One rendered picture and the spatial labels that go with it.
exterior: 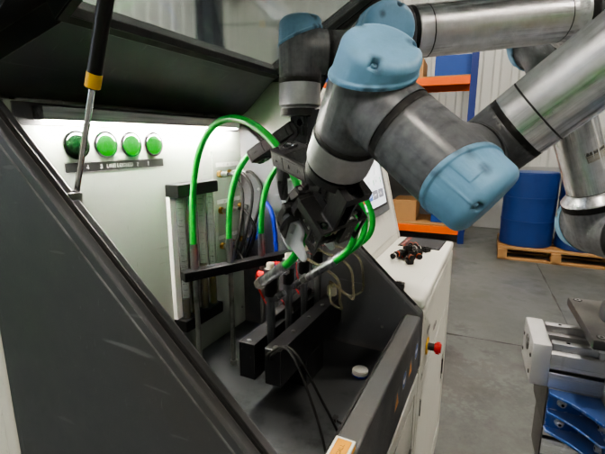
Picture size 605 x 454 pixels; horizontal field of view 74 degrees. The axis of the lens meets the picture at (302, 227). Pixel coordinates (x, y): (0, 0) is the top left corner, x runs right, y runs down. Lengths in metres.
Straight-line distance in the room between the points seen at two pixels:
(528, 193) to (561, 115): 4.92
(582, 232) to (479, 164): 0.71
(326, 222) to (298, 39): 0.36
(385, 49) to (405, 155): 0.09
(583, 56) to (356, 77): 0.21
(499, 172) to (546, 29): 0.45
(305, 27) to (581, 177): 0.63
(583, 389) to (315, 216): 0.69
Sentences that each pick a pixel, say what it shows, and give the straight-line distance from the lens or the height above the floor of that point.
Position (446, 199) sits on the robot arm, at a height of 1.34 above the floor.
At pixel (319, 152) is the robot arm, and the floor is 1.38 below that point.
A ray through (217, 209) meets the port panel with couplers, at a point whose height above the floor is 1.20.
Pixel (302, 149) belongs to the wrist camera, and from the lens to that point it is 0.55.
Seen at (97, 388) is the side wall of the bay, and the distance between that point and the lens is 0.69.
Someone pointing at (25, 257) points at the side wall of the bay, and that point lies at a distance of 0.72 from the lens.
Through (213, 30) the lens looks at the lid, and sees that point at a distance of 0.86.
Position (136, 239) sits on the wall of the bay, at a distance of 0.93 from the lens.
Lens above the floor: 1.39
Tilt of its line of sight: 12 degrees down
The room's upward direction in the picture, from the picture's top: straight up
